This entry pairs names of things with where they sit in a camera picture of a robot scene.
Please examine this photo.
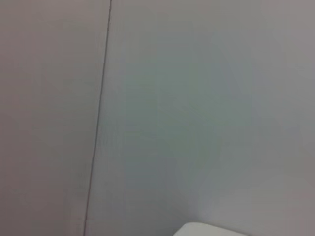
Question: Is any white rounded-corner object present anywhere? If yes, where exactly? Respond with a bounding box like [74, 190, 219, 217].
[173, 221, 250, 236]

